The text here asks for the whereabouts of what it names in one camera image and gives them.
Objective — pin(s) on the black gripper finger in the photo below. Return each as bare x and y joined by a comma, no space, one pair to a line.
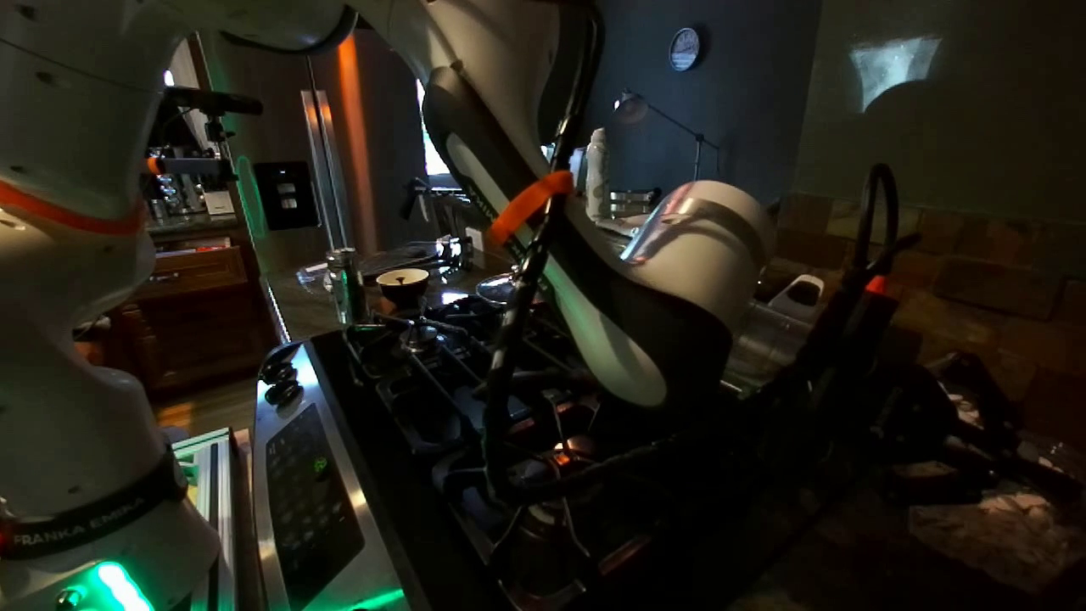
967,384
961,441

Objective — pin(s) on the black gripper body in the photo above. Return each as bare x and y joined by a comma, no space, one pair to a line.
861,373

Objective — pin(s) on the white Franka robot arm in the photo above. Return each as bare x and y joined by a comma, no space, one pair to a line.
70,396

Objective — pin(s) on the heap of white pieces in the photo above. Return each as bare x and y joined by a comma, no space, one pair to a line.
1006,543

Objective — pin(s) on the white spray bottle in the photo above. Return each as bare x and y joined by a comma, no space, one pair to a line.
595,157

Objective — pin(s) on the thin black desk lamp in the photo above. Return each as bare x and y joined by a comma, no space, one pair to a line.
628,105

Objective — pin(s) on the glass pot lid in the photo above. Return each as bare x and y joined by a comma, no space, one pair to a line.
498,292

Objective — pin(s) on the black gas stove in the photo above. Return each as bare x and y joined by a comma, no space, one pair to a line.
410,453

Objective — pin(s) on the small dark bowl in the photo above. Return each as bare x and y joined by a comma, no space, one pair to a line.
402,278

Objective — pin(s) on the small white box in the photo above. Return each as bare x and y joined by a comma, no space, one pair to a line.
220,200

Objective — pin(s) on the wooden cabinet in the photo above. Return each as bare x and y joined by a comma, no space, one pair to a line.
189,308

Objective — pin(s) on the round wall clock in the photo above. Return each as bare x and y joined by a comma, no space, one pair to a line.
683,50

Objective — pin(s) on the black wall panel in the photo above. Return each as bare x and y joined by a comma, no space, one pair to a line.
282,194

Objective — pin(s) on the metal stand frame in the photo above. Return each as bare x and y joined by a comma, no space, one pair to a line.
207,510

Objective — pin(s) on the black camera on tripod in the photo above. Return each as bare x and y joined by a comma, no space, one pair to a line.
215,104

